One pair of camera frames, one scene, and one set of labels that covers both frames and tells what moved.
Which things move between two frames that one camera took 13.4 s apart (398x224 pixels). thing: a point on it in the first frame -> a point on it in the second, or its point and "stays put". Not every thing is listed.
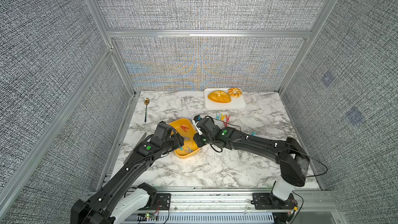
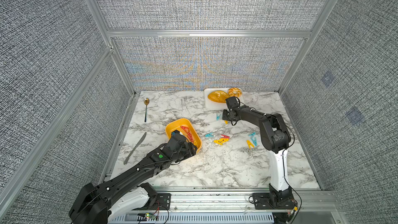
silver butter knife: (141, 139) stays put
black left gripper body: (173, 142) -> (185, 152)
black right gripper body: (201, 140) -> (226, 114)
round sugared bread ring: (235, 92) stays put
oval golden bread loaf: (219, 96) stays put
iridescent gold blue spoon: (146, 101) stays put
